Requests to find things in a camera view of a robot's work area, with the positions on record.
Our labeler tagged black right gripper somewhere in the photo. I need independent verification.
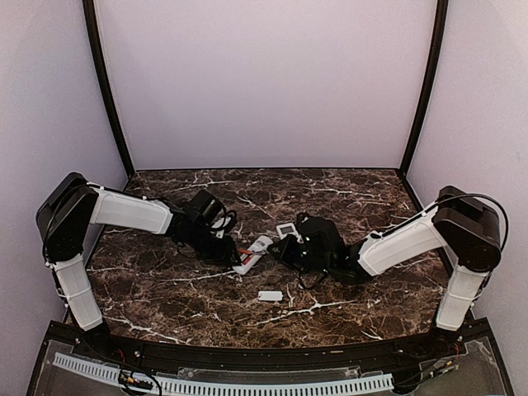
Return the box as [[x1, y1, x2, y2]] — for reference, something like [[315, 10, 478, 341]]
[[268, 232, 333, 275]]

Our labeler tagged white remote with green buttons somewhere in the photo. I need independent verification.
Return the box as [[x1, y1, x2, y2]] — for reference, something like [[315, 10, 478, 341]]
[[276, 223, 299, 239]]

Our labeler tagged red orange battery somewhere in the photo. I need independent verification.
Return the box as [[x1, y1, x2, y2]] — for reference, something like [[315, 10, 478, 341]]
[[239, 249, 261, 265]]

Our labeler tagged white remote with compartment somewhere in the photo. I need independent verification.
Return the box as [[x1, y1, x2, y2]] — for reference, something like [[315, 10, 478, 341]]
[[233, 235, 273, 275]]

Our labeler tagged white battery cover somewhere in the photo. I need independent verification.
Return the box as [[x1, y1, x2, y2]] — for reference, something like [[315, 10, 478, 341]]
[[257, 290, 283, 302]]

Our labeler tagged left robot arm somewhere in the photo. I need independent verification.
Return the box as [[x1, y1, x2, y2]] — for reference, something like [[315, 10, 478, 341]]
[[35, 172, 242, 360]]

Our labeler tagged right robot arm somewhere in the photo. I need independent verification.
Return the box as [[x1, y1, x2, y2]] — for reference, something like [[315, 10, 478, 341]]
[[267, 186, 509, 358]]

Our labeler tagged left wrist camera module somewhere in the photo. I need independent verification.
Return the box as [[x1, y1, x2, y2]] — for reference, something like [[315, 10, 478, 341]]
[[210, 210, 238, 238]]

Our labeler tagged white slotted cable duct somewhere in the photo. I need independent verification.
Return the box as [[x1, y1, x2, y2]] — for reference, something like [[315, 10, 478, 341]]
[[52, 352, 394, 395]]

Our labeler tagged black front rail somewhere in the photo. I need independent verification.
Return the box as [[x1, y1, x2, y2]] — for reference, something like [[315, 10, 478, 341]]
[[45, 319, 491, 373]]

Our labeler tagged black right frame post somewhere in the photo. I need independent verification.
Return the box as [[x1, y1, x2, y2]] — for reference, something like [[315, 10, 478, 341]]
[[398, 0, 449, 179]]

